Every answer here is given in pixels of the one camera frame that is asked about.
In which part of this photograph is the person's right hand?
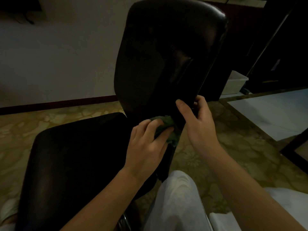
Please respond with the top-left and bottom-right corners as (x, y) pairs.
(175, 95), (221, 154)

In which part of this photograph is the person's left hand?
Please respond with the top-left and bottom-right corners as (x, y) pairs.
(123, 118), (175, 183)

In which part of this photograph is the green cleaning cloth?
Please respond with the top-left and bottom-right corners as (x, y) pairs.
(150, 115), (180, 146)

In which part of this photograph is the black leather chair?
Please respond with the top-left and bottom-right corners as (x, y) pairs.
(14, 0), (228, 231)

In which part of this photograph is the person's right forearm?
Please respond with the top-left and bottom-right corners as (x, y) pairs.
(204, 144), (306, 231)

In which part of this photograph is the person's left forearm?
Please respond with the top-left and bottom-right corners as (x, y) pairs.
(60, 168), (142, 231)

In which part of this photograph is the white plastic bin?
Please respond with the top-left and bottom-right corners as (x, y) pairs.
(221, 70), (249, 95)

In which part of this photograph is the dark framed panel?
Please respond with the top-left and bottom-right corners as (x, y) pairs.
(280, 128), (308, 175)

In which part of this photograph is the dark red baseboard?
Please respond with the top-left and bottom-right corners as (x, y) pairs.
(0, 95), (118, 115)

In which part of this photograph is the dark cabinet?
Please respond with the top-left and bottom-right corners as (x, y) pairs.
(200, 0), (268, 103)

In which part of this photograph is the dark wooden wardrobe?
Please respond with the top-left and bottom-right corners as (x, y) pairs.
(243, 0), (308, 94)

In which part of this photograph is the white sneaker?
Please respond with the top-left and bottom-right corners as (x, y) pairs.
(0, 198), (19, 222)

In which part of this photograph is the long metal mop handle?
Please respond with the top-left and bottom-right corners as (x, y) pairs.
(246, 7), (295, 76)

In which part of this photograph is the black dangling television cable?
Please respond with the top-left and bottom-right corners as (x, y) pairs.
(14, 12), (35, 25)

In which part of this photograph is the black wall television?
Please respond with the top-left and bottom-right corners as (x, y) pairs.
(0, 0), (43, 12)

